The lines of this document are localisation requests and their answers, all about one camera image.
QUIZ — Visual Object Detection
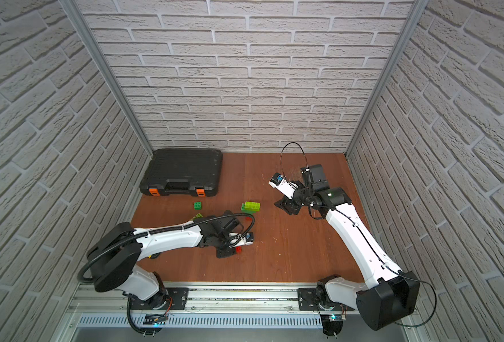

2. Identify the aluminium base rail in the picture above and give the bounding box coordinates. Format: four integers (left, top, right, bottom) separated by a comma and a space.
66, 282, 360, 329

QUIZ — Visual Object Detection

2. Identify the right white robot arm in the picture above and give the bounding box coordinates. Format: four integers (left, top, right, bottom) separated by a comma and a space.
269, 165, 420, 331

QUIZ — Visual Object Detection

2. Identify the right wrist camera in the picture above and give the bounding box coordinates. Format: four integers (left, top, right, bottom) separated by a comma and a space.
269, 172, 297, 199

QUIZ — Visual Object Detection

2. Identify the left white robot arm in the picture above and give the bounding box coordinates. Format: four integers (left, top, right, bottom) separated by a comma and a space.
76, 211, 256, 308

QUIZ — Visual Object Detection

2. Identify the lime green long lego brick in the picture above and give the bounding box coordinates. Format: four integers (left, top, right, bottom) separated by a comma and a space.
244, 201, 260, 212

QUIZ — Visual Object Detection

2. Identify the black plastic tool case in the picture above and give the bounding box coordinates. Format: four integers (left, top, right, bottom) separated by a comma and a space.
139, 148, 223, 197

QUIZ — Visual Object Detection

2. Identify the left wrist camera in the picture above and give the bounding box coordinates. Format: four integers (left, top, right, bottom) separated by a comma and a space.
234, 232, 254, 247

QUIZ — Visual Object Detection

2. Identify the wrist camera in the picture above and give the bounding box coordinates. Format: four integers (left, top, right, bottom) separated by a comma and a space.
269, 172, 297, 199
234, 232, 254, 247

